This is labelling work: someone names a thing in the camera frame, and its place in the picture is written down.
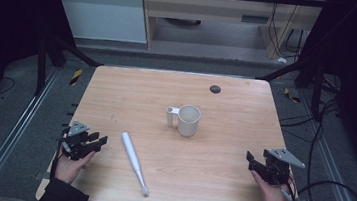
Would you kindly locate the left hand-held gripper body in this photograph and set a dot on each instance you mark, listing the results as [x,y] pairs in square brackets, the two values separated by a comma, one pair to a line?
[76,140]

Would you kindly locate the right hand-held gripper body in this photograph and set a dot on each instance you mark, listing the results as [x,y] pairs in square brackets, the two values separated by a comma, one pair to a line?
[276,167]

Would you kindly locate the person's right hand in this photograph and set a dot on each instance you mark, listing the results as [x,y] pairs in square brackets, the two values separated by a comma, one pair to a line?
[273,196]

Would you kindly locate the person's left hand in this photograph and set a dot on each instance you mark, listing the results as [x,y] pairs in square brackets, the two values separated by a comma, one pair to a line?
[68,169]

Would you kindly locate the right gripper grey plug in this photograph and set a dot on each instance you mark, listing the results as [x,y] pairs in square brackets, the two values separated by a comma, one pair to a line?
[288,196]

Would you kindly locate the yellow black tape marker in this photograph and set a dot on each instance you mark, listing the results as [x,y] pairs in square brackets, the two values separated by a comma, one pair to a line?
[75,77]
[291,95]

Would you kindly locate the dark round table grommet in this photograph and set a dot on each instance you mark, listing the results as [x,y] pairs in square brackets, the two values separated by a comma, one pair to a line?
[215,89]

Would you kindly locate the black metal stand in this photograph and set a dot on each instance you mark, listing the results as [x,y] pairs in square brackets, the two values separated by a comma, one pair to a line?
[41,66]
[317,91]

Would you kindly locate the small white floor object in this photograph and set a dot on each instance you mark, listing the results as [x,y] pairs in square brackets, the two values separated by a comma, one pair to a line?
[282,60]

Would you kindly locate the white cabinet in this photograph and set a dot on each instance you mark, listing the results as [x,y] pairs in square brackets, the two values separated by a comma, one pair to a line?
[102,12]

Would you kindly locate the light wooden desk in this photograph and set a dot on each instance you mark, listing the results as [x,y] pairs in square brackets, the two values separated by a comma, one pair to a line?
[209,11]

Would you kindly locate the aluminium floor rail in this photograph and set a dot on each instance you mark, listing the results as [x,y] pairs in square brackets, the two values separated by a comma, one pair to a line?
[336,177]
[11,136]

